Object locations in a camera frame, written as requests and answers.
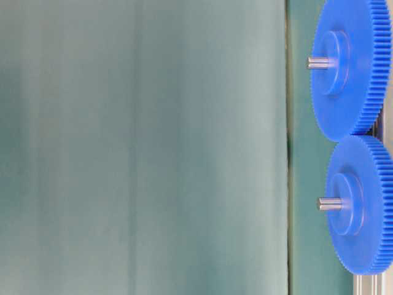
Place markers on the steel shaft under large gear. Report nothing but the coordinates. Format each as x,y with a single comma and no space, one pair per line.
321,63

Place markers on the small blue gear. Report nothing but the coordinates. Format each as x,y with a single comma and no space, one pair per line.
360,174

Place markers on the aluminium extrusion rail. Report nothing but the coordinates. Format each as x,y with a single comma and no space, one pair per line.
381,283

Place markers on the large blue gear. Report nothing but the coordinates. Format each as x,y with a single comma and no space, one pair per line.
347,99

